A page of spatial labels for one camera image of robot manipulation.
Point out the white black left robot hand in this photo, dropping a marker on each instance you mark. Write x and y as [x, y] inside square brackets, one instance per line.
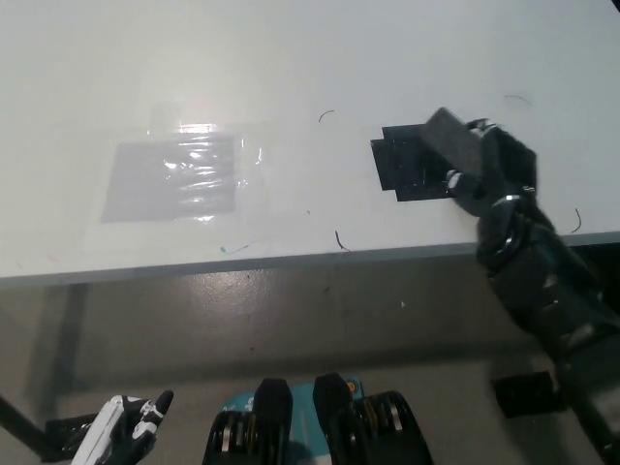
[114, 431]

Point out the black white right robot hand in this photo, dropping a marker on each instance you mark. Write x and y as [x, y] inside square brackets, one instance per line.
[508, 164]

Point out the dark grey whiteboard eraser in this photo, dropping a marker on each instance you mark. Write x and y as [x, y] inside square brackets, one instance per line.
[453, 140]

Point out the black slanted table leg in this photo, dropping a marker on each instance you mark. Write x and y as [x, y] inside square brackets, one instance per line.
[19, 426]

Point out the black tape patch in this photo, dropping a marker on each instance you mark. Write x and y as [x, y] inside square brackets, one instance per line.
[407, 164]

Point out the clear plastic film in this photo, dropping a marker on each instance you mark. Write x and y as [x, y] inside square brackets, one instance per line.
[252, 194]

